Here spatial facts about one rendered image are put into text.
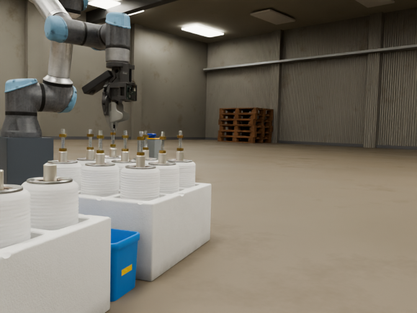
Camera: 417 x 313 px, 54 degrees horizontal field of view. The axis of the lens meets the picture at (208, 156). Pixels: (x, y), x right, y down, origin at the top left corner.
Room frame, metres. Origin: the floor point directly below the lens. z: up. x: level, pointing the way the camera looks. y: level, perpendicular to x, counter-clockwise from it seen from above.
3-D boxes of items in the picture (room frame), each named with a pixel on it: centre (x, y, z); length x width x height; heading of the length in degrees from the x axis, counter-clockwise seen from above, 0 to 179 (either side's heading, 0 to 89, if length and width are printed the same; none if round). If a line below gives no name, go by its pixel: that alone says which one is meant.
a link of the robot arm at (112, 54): (1.30, 0.29, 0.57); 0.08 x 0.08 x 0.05
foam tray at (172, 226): (1.15, 0.24, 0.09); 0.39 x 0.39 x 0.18; 70
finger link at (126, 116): (1.31, 0.28, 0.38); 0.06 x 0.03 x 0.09; 70
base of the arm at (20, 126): (1.61, 0.75, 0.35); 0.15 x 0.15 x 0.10
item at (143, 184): (1.00, 0.17, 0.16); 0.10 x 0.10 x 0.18
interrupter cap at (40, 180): (0.71, 0.28, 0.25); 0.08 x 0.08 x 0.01
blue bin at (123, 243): (0.88, 0.30, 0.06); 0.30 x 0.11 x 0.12; 70
